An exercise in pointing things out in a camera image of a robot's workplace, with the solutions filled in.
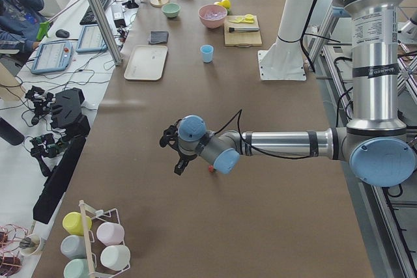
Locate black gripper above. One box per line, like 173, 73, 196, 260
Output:
159, 120, 195, 175

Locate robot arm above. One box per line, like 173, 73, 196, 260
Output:
160, 0, 416, 187

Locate pink cup on rack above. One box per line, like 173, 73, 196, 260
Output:
96, 222, 125, 246

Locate white cup on rack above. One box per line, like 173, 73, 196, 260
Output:
100, 245, 131, 271

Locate blue cup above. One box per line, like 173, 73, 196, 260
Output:
200, 44, 214, 63

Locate yellow cup on rack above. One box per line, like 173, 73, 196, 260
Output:
62, 212, 84, 236

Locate grey cup on rack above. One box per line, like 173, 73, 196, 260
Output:
60, 235, 87, 260

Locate mint cup on rack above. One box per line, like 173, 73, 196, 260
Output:
63, 258, 89, 278

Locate pile of ice cubes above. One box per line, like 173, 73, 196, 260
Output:
202, 10, 227, 21

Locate paper cup with whisk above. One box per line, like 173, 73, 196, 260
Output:
19, 234, 46, 257

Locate cream rabbit tray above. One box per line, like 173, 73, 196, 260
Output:
124, 45, 168, 81

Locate black device on desk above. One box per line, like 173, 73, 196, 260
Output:
31, 87, 90, 224

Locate grey folded cloth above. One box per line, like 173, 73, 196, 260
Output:
148, 31, 169, 45

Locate wooden cutting board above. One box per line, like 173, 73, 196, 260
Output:
224, 15, 263, 47

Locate steel muddler black tip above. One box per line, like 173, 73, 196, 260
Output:
228, 27, 260, 33

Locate pink bowl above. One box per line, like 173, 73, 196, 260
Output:
198, 4, 227, 29

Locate blue teach pendant far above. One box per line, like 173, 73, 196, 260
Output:
76, 25, 107, 54

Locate blue teach pendant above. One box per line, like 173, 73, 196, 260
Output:
76, 25, 107, 54
31, 40, 72, 74

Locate green bowl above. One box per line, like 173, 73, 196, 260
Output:
162, 3, 180, 18

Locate yellow plastic knife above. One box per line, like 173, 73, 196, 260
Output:
229, 17, 254, 24

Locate blue teach pendant near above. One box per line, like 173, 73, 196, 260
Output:
31, 40, 72, 74

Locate whole lemon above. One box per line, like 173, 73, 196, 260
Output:
220, 0, 231, 9

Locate black keyboard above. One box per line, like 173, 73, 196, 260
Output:
79, 0, 113, 26

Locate black computer mouse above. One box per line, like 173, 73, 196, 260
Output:
55, 29, 70, 38

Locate person in blue jacket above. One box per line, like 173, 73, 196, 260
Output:
1, 0, 46, 54

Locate white wire cup rack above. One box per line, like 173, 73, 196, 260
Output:
79, 200, 131, 277

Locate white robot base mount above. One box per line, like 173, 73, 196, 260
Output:
258, 0, 314, 81

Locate aluminium frame post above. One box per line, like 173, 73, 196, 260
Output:
88, 0, 122, 66

